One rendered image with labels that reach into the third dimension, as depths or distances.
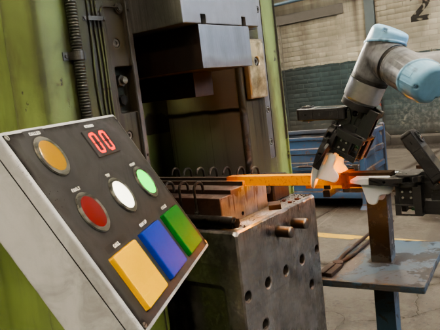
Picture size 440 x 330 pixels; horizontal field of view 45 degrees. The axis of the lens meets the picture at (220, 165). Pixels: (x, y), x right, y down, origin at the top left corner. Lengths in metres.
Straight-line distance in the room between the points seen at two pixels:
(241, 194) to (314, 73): 8.55
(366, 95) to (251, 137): 0.55
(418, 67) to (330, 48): 8.64
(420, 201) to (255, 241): 0.37
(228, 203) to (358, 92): 0.38
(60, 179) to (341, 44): 8.97
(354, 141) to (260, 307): 0.43
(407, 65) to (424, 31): 8.03
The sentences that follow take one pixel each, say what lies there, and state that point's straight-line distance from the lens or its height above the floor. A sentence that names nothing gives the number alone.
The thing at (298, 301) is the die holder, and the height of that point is 0.67.
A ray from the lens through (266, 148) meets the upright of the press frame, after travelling 1.64.
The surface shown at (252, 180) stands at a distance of 1.28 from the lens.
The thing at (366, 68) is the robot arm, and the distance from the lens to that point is 1.09.
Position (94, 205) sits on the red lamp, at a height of 1.10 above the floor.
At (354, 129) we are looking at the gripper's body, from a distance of 1.14.
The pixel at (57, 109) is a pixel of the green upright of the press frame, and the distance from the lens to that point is 1.08.
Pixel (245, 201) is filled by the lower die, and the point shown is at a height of 0.95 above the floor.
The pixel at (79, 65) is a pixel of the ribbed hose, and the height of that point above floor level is 1.30.
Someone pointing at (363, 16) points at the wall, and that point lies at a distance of 9.39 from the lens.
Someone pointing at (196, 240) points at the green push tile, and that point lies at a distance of 0.87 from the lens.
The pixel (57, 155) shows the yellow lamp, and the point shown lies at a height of 1.16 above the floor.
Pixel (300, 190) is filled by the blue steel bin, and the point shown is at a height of 0.18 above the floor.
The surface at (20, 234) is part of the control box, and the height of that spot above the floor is 1.09.
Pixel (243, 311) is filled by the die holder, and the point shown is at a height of 0.74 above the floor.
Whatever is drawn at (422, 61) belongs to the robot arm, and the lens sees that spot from 1.02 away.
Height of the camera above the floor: 1.22
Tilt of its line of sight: 8 degrees down
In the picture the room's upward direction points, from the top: 7 degrees counter-clockwise
